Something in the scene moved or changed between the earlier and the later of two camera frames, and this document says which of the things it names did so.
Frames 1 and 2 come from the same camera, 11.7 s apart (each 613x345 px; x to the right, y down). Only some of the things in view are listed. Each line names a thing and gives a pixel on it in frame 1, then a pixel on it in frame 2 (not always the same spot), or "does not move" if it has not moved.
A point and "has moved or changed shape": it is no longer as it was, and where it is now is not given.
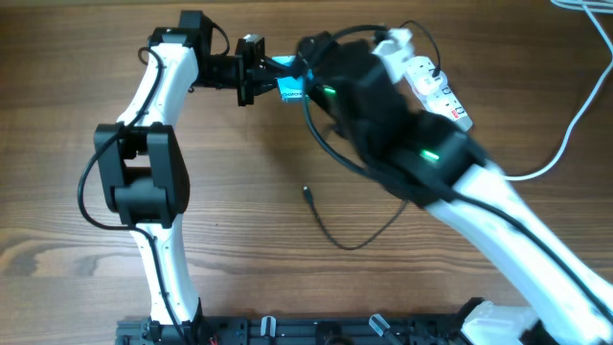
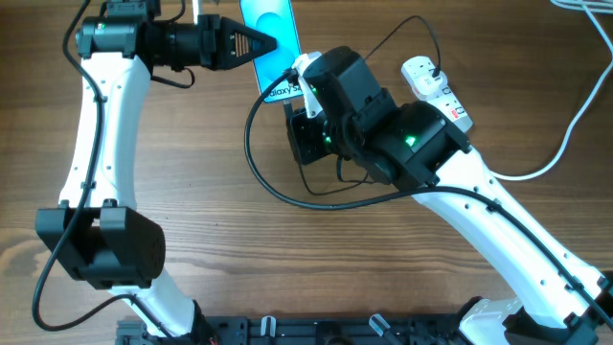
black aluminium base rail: x=300 y=330 does not move
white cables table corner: x=588 y=6 does not move
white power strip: x=431 y=87 does not move
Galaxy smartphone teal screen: x=289 y=87 has moved or changed shape
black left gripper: x=246 y=62 -> x=212 y=27
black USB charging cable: x=306 y=49 -> x=437 y=72
